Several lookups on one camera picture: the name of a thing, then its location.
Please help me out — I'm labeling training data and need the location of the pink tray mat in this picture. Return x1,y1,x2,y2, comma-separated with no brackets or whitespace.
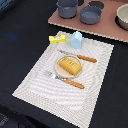
48,0,128,43

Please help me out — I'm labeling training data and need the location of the dark grey pan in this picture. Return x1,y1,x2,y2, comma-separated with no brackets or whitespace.
80,2,102,25

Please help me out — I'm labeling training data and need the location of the beige bowl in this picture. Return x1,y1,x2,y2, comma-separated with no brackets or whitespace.
117,4,128,30

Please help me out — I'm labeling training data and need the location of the orange bread loaf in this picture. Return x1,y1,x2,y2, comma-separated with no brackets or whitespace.
59,57,82,76

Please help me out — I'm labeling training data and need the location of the dark grey pot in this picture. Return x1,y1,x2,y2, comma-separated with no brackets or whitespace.
56,0,78,19

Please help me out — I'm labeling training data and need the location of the black pot lid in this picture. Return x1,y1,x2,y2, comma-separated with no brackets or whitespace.
89,1,104,9

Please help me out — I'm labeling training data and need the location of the light blue milk carton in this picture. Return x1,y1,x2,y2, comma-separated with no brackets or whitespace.
71,31,82,49

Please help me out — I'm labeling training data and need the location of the yellow butter box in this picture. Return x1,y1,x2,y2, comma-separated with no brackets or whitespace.
49,35,66,43

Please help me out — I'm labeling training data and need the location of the beige woven placemat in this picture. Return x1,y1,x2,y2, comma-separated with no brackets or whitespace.
13,31,113,128

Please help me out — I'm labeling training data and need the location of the knife with wooden handle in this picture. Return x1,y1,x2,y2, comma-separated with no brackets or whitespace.
58,50,97,63

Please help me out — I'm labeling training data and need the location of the fork with wooden handle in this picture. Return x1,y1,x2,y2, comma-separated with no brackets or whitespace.
44,71,84,89

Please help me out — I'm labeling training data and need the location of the round wooden plate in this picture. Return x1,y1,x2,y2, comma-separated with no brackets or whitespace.
55,55,82,78

